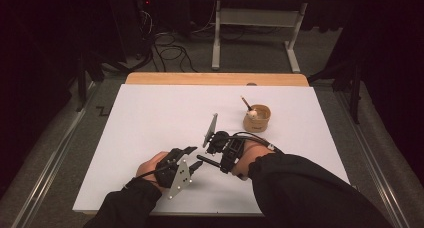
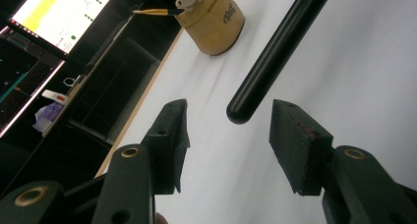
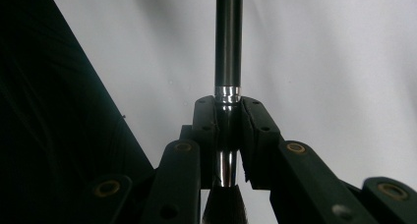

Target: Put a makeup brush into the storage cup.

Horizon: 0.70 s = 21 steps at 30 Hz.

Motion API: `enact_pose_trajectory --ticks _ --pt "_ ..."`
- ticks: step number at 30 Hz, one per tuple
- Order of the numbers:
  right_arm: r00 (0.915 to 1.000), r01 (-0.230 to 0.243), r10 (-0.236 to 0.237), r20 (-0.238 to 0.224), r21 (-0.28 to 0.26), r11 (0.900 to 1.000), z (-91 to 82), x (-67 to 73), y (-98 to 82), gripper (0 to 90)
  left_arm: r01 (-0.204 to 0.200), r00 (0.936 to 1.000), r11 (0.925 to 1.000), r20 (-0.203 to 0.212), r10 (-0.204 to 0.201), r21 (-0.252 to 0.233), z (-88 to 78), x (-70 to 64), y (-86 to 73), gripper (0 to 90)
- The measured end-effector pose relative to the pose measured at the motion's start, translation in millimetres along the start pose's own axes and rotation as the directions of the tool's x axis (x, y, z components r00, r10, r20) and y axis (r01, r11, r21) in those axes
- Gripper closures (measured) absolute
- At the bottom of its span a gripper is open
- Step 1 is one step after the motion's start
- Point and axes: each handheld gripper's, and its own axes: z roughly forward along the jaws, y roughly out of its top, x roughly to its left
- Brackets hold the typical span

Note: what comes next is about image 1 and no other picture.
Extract metal floor rail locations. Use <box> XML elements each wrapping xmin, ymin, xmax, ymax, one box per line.
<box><xmin>11</xmin><ymin>82</ymin><xmax>98</xmax><ymax>228</ymax></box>
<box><xmin>336</xmin><ymin>91</ymin><xmax>411</xmax><ymax>228</ymax></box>

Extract person's left hand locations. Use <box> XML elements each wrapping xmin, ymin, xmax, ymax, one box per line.
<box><xmin>135</xmin><ymin>151</ymin><xmax>169</xmax><ymax>192</ymax></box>

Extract white-framed desk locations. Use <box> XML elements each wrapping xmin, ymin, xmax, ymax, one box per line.
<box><xmin>211</xmin><ymin>0</ymin><xmax>353</xmax><ymax>74</ymax></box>

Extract hand-held gripper black cable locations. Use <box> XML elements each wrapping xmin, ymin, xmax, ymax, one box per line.
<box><xmin>229</xmin><ymin>131</ymin><xmax>284</xmax><ymax>156</ymax></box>
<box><xmin>124</xmin><ymin>166</ymin><xmax>174</xmax><ymax>191</ymax></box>

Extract white table mat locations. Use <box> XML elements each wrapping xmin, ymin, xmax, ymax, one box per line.
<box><xmin>72</xmin><ymin>83</ymin><xmax>363</xmax><ymax>217</ymax></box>

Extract right hand-held gripper black cable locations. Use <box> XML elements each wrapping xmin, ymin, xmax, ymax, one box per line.
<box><xmin>229</xmin><ymin>131</ymin><xmax>284</xmax><ymax>156</ymax></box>

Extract black floor cables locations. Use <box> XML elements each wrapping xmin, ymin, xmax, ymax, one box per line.
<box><xmin>134</xmin><ymin>7</ymin><xmax>199</xmax><ymax>74</ymax></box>

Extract round wooden brush holder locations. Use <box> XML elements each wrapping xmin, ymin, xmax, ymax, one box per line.
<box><xmin>242</xmin><ymin>103</ymin><xmax>272</xmax><ymax>133</ymax></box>

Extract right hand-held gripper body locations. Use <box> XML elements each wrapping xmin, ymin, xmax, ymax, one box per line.
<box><xmin>202</xmin><ymin>112</ymin><xmax>248</xmax><ymax>156</ymax></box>

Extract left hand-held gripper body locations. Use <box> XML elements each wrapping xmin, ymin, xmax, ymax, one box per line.
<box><xmin>154</xmin><ymin>147</ymin><xmax>194</xmax><ymax>200</ymax></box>

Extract left hand-held gripper black cable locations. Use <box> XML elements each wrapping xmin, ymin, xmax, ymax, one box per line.
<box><xmin>124</xmin><ymin>166</ymin><xmax>174</xmax><ymax>191</ymax></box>

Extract black metal stand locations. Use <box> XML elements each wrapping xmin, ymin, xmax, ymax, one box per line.
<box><xmin>74</xmin><ymin>51</ymin><xmax>154</xmax><ymax>113</ymax></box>
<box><xmin>306</xmin><ymin>54</ymin><xmax>364</xmax><ymax>125</ymax></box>

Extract wooden table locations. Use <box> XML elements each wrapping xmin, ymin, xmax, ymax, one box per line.
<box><xmin>124</xmin><ymin>71</ymin><xmax>310</xmax><ymax>88</ymax></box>

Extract thin black orange-tipped brush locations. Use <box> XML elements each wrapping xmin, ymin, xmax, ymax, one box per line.
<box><xmin>240</xmin><ymin>95</ymin><xmax>254</xmax><ymax>112</ymax></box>

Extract person's right hand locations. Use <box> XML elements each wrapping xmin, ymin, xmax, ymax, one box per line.
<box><xmin>231</xmin><ymin>141</ymin><xmax>274</xmax><ymax>182</ymax></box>

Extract dark equipment with red light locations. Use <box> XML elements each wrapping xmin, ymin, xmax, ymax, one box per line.
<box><xmin>108</xmin><ymin>0</ymin><xmax>158</xmax><ymax>64</ymax></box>

